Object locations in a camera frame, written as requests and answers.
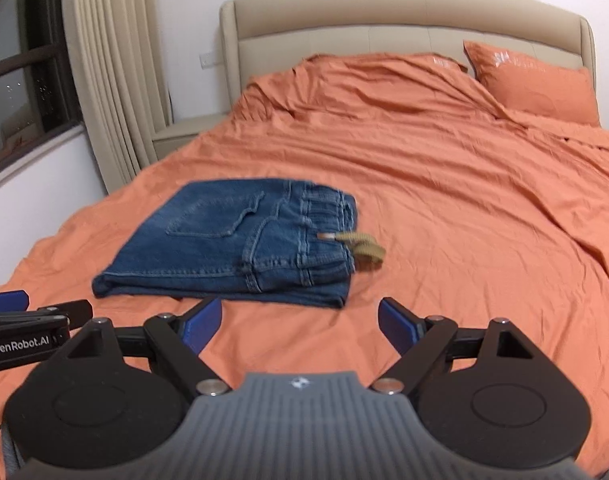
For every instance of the blue denim jeans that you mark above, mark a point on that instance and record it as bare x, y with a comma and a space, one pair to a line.
270, 240

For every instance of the white wall socket left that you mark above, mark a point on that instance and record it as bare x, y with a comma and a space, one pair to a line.
210, 59

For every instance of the beige upholstered headboard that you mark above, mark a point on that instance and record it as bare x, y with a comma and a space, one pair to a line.
264, 36

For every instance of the beige pleated curtain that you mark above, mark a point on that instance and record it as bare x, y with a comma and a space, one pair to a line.
116, 61

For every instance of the tan woven belt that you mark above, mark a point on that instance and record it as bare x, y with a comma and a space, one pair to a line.
366, 252

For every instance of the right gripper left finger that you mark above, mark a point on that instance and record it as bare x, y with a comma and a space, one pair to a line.
175, 343

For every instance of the left beige nightstand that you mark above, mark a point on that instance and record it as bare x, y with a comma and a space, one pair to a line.
179, 134

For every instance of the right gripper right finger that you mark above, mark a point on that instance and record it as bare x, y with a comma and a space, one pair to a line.
422, 345

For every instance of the dark framed window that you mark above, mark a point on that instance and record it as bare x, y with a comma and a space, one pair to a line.
38, 101

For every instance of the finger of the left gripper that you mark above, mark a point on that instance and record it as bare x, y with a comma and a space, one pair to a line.
14, 301

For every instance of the right orange pillow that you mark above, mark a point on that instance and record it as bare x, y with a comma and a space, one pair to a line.
524, 83

